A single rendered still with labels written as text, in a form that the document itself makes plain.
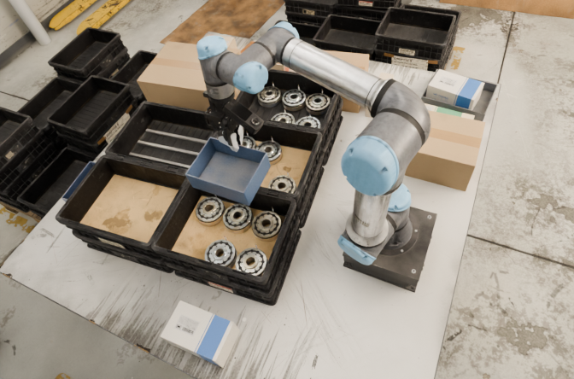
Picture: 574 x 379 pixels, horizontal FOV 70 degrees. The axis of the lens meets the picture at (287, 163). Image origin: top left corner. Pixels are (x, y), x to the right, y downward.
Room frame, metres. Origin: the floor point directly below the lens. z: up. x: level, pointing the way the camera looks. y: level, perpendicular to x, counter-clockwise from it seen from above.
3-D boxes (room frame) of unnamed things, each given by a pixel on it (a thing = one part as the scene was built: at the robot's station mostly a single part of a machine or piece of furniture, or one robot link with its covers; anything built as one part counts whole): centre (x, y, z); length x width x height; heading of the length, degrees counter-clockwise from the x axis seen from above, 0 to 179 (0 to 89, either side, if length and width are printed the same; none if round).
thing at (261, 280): (0.70, 0.24, 0.92); 0.40 x 0.30 x 0.02; 61
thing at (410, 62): (1.82, -0.82, 0.41); 0.31 x 0.02 x 0.16; 56
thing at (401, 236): (0.62, -0.29, 0.85); 0.15 x 0.15 x 0.10
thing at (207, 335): (0.43, 0.38, 0.75); 0.20 x 0.12 x 0.09; 58
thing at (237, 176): (0.77, 0.17, 1.10); 0.20 x 0.15 x 0.07; 57
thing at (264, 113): (1.23, -0.05, 0.87); 0.40 x 0.30 x 0.11; 61
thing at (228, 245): (0.63, 0.27, 0.86); 0.10 x 0.10 x 0.01
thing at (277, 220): (0.71, 0.11, 0.86); 0.10 x 0.10 x 0.01
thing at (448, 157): (0.94, -0.57, 0.78); 0.30 x 0.22 x 0.16; 56
